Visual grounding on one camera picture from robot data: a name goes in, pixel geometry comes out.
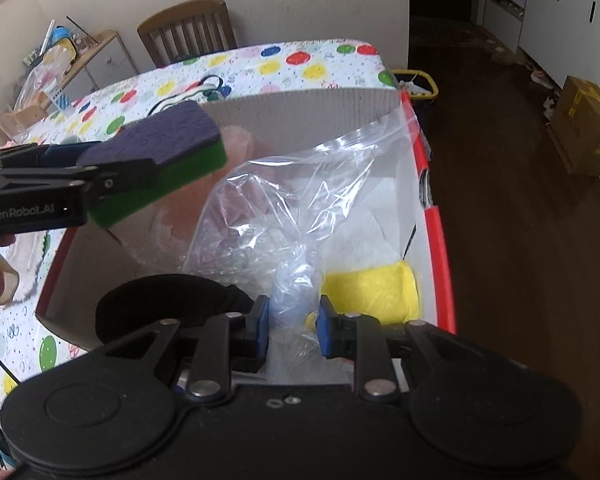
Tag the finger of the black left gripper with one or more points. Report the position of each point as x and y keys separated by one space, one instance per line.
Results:
x=44 y=154
x=105 y=174

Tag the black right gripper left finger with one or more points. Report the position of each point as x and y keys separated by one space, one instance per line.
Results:
x=228 y=340

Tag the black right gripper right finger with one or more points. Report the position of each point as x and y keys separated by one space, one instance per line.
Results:
x=358 y=338

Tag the yellow cloth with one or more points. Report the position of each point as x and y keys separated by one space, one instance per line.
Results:
x=388 y=293

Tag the purple green sponge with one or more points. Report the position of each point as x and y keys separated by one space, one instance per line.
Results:
x=155 y=157

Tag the black soft pad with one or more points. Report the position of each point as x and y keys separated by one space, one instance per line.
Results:
x=189 y=299

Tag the clear zip plastic bag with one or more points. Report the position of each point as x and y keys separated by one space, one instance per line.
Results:
x=282 y=222

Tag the white fluffy cloth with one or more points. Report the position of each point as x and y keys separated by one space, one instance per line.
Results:
x=22 y=264

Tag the clear plastic bag of items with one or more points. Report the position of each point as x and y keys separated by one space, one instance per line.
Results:
x=56 y=61

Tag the white wooden side cabinet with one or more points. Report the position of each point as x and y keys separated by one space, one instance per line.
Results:
x=105 y=63

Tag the red white cardboard box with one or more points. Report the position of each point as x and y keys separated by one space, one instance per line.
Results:
x=90 y=260

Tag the balloon pattern tablecloth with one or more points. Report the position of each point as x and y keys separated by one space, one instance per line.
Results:
x=26 y=347

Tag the brown wooden chair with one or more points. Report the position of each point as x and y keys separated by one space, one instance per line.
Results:
x=187 y=30

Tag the yellow black basket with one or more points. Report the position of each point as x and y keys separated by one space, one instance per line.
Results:
x=417 y=84

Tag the brown cardboard parcel box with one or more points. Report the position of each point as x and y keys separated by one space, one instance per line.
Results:
x=575 y=126

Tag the white wall cabinets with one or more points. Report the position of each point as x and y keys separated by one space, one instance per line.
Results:
x=562 y=37

